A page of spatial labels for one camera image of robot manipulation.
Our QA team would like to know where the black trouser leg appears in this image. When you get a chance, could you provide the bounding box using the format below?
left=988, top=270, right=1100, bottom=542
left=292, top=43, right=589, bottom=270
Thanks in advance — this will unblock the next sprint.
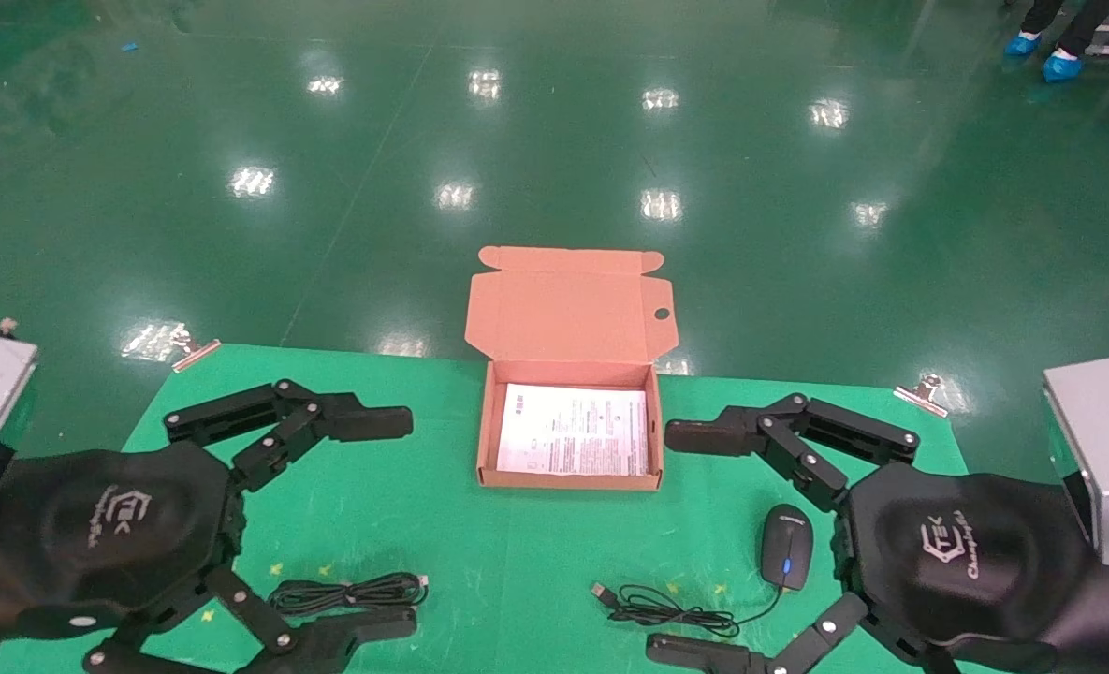
left=1022, top=0, right=1066, bottom=37
left=1059, top=0, right=1109, bottom=57

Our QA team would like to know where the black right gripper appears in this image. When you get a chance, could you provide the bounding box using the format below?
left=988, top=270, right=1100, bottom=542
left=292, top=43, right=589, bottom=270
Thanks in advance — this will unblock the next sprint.
left=664, top=393, right=1093, bottom=647

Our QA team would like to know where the white printed paper sheet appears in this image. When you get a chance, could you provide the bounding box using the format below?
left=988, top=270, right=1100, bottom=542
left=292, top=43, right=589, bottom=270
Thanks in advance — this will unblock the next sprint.
left=496, top=383, right=649, bottom=476

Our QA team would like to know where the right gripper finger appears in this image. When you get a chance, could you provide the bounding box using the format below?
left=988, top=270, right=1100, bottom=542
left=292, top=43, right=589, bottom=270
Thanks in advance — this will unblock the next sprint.
left=646, top=592, right=939, bottom=674

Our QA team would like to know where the black data cable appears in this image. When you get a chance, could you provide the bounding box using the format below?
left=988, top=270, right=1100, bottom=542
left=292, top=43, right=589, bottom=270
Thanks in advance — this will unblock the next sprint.
left=267, top=573, right=430, bottom=616

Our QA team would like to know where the dark cable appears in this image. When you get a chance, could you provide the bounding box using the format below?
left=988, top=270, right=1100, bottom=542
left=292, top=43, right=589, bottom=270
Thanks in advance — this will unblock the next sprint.
left=591, top=504, right=814, bottom=639

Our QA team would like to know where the green cloth table mat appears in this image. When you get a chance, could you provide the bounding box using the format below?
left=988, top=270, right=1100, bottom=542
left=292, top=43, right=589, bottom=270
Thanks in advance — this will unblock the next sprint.
left=0, top=344, right=985, bottom=674

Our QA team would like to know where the copper binder clip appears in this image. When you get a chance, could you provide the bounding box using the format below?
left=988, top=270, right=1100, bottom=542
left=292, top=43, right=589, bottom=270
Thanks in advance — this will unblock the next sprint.
left=894, top=374, right=950, bottom=418
left=172, top=328, right=222, bottom=373

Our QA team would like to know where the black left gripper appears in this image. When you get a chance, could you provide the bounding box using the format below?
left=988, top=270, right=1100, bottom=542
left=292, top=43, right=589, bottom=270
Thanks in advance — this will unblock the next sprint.
left=0, top=379, right=419, bottom=674

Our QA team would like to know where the open orange cardboard box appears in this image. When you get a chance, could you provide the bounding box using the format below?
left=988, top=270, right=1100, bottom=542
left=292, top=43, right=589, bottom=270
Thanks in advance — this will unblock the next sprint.
left=465, top=246, right=679, bottom=491

